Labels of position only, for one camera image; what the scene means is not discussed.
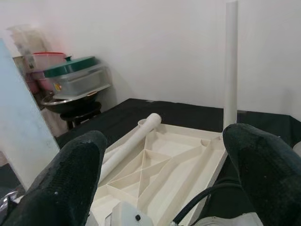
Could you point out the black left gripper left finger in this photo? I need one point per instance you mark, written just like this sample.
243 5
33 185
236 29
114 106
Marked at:
58 188

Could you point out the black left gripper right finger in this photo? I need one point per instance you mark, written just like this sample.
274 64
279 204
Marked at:
270 183

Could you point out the white plastic table leg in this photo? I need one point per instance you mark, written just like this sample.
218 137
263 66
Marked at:
141 134
23 117
230 58
113 168

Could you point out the white plastic children table top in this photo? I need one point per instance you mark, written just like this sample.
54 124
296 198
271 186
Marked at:
164 169

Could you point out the black metal wok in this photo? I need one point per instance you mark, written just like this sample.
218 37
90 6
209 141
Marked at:
77 107

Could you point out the black tablecloth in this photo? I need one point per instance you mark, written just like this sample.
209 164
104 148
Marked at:
117 110

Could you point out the pink plastic tub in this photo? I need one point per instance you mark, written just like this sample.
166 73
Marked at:
35 81

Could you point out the clear storage box green lid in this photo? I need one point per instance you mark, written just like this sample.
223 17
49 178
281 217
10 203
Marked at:
77 80

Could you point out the red lid plastic container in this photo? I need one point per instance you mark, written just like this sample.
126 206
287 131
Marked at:
47 58

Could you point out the clear plastic container stack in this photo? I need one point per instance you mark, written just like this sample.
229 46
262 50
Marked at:
26 40

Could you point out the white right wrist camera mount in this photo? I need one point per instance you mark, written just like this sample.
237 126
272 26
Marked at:
127 216

